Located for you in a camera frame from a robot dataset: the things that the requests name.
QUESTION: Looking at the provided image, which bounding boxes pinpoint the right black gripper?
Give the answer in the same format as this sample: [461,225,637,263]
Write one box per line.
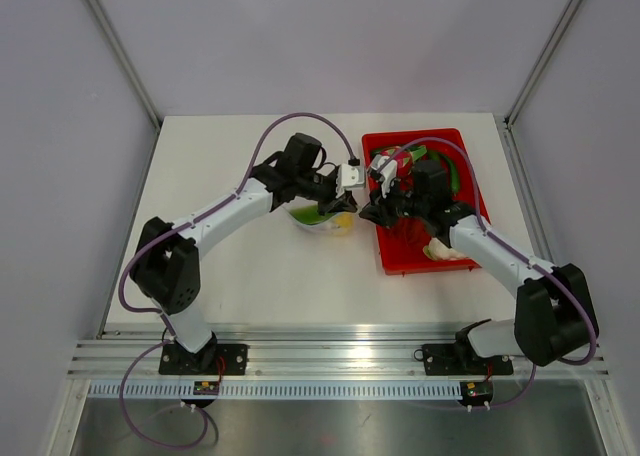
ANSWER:
[360,177,429,229]

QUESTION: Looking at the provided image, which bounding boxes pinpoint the yellow toy lemon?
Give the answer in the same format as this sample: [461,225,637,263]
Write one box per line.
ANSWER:
[330,212,354,236]

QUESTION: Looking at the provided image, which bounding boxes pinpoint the toy watermelon slice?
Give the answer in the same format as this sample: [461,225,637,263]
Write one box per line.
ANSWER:
[289,205,326,226]

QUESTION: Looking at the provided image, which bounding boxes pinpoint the clear zip top bag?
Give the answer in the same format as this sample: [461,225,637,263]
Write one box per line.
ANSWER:
[286,203,339,236]

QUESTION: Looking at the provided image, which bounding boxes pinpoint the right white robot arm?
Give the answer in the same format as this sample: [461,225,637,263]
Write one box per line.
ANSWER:
[360,155,598,372]

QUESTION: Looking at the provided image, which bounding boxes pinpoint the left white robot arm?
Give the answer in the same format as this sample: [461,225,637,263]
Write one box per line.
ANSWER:
[125,133,361,376]

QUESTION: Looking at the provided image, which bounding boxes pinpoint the red plastic tray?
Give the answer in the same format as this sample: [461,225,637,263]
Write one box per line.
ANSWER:
[361,128,489,276]

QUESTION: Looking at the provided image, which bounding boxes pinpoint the pink toy dragon fruit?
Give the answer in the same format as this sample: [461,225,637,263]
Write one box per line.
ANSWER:
[370,145,427,179]

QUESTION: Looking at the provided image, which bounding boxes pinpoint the white toy cauliflower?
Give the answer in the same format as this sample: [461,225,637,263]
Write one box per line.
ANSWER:
[423,238,467,261]

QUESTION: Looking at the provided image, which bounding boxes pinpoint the green toy chili pepper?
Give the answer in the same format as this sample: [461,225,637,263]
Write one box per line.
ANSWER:
[427,149,461,196]

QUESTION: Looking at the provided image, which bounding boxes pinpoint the right small circuit board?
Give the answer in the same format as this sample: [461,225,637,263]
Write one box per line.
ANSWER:
[460,380,494,407]

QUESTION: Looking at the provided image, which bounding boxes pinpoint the small circuit board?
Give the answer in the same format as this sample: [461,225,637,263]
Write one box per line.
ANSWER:
[193,380,220,396]
[460,380,494,407]

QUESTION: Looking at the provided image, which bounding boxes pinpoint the left small circuit board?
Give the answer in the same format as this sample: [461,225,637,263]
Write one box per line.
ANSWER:
[193,380,220,396]

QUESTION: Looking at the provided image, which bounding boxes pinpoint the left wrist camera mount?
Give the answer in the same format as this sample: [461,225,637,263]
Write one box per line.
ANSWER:
[336,163,366,197]

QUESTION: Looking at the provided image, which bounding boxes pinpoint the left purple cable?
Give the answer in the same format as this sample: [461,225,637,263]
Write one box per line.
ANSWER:
[117,112,362,450]

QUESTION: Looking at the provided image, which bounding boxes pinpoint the purple cable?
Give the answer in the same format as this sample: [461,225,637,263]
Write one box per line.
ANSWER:
[117,112,362,450]
[374,136,599,410]

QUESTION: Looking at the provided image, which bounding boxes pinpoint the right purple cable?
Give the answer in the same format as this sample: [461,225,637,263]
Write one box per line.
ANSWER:
[374,136,599,410]

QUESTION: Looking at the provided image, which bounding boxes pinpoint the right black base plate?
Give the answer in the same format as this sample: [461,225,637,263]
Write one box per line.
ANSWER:
[413,343,514,377]

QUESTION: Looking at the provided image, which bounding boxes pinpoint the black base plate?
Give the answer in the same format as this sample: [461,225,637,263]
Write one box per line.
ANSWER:
[413,343,514,377]
[158,343,248,376]

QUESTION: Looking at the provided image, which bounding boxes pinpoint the aluminium mounting rail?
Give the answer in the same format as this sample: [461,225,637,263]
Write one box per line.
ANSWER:
[67,323,611,383]

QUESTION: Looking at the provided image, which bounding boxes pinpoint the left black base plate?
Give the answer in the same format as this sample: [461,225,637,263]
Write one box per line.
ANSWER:
[158,343,248,376]

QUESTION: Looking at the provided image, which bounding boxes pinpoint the right aluminium frame post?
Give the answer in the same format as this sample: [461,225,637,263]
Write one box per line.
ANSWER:
[504,0,586,130]

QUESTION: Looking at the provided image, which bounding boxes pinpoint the aluminium frame post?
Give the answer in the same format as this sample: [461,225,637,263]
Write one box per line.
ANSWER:
[82,0,163,134]
[504,0,586,130]

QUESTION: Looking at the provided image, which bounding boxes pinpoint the white slotted cable duct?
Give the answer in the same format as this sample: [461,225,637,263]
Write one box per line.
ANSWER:
[88,380,461,401]

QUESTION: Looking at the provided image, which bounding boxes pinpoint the left aluminium frame post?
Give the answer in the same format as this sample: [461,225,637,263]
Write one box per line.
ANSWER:
[82,0,163,134]

